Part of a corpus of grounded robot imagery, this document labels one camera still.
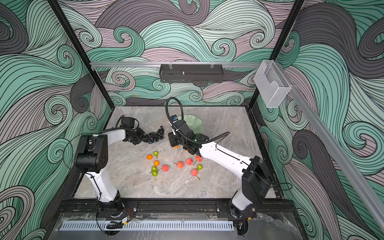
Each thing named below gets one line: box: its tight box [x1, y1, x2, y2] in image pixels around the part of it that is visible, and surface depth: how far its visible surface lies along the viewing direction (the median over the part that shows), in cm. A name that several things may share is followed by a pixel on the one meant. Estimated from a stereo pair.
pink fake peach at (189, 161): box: [185, 158, 193, 166], surface depth 89 cm
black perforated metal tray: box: [159, 64, 224, 83], surface depth 97 cm
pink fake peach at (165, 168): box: [162, 165, 169, 172], surface depth 87 cm
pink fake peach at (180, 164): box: [177, 161, 184, 169], surface depth 88 cm
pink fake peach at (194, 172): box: [191, 168, 199, 177], surface depth 85 cm
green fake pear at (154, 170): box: [151, 166, 158, 176], surface depth 87 cm
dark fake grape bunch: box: [143, 125, 165, 144], surface depth 100 cm
